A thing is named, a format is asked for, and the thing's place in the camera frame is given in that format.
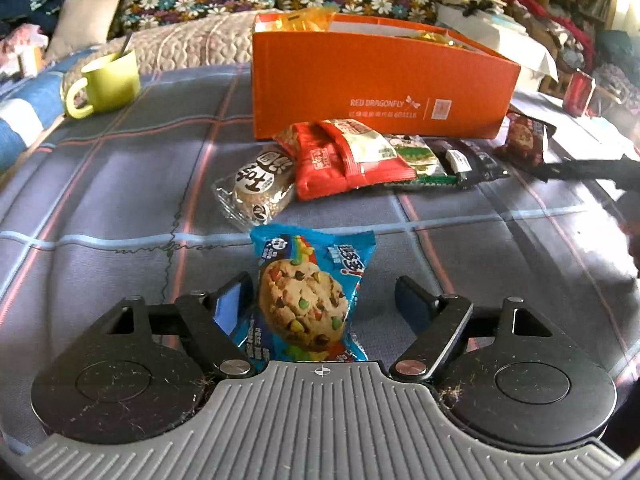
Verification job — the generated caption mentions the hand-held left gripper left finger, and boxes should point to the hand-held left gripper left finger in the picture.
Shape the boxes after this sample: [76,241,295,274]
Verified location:
[99,271,257,380]

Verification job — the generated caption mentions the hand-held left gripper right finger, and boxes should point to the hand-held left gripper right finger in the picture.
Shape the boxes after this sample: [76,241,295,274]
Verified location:
[389,275,554,382]

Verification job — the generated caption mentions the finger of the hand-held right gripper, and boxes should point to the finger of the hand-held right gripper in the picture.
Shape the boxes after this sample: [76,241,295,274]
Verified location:
[537,157,640,192]

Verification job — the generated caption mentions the blue cookie packet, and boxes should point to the blue cookie packet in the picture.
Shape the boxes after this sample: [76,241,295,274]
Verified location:
[235,224,376,363]

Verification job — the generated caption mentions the brown cookie packet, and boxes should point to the brown cookie packet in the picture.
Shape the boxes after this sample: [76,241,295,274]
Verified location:
[492,112,551,166]

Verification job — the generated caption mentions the orange cardboard box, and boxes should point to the orange cardboard box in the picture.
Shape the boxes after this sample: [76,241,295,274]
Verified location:
[251,14,522,141]

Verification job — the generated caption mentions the yellow snack packet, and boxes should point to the yellow snack packet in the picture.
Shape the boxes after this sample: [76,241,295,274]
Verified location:
[280,6,341,33]
[407,29,453,43]

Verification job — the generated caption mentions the white papers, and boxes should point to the white papers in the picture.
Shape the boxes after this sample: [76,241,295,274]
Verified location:
[510,87,640,161]

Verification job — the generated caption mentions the black snack packet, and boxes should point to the black snack packet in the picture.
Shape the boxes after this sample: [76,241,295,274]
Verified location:
[432,139,511,188]

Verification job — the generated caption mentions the round pastry in clear packet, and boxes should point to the round pastry in clear packet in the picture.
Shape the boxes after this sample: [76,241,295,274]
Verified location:
[212,147,297,232]

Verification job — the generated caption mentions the green and white snack packet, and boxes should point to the green and white snack packet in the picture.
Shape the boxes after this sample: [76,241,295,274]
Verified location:
[385,135,461,188]

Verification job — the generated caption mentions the red cloth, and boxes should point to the red cloth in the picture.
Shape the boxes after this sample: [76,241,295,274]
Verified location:
[507,0,593,56]

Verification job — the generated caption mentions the red and white snack packet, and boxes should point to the red and white snack packet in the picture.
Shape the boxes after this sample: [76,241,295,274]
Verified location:
[320,119,417,190]

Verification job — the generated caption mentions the white box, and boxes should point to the white box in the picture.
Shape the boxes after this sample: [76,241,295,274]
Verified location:
[435,5,558,83]

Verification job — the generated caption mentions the grey plaid cloth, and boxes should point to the grey plaid cloth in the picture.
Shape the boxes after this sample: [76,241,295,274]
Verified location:
[0,62,640,461]

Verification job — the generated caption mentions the yellow-green mug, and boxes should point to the yellow-green mug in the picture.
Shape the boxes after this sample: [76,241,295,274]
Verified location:
[65,49,142,120]

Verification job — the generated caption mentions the beige quilted cover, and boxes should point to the beige quilted cover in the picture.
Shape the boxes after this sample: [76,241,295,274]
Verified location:
[62,10,281,91]

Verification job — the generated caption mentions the blue checked blanket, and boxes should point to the blue checked blanket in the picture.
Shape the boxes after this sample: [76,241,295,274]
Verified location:
[0,45,101,171]

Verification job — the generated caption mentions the beige pillow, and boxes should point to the beige pillow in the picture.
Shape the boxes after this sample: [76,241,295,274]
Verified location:
[44,0,130,61]

